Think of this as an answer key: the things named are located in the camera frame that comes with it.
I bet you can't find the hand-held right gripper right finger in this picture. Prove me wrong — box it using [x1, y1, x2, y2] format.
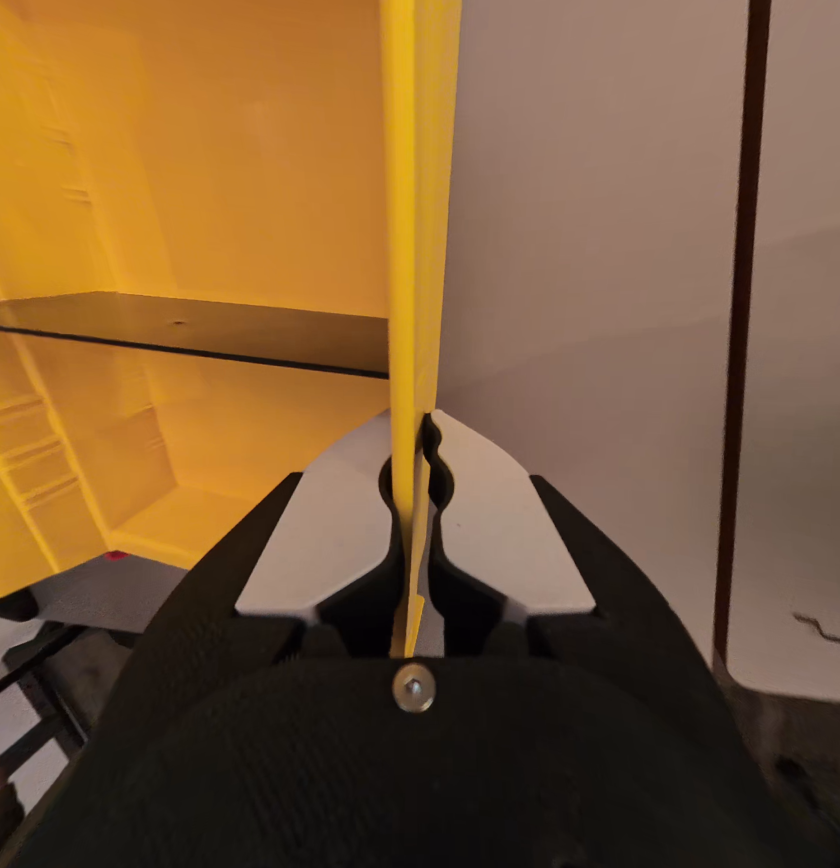
[423, 409, 597, 655]

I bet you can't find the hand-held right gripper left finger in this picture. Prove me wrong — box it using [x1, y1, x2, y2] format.
[235, 409, 402, 657]

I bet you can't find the yellow plastic bin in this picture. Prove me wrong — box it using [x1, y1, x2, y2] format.
[0, 0, 463, 660]

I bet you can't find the black bin divider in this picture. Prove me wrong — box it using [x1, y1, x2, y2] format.
[0, 292, 391, 381]

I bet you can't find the black metal frame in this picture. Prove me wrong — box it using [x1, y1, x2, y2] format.
[0, 620, 146, 781]

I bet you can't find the thin black cable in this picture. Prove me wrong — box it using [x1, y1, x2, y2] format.
[791, 612, 840, 646]

